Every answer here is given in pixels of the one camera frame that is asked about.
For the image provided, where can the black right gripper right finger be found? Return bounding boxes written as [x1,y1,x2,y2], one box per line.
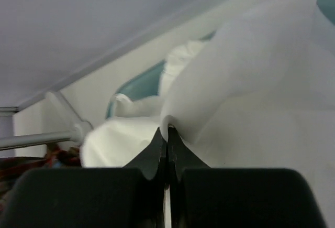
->
[167,127,210,181]

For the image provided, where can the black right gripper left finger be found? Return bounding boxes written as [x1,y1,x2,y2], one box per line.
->
[124,128,167,181]

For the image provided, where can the teal plastic tub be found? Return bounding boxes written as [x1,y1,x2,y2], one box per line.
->
[104,0,335,120]

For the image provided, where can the metal clothes rack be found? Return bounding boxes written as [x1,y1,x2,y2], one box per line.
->
[0,91,95,151]

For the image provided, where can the red plaid shirt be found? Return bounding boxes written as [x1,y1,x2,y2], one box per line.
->
[1,143,81,212]

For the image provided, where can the white shirt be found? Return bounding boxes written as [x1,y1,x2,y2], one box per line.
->
[80,0,335,170]

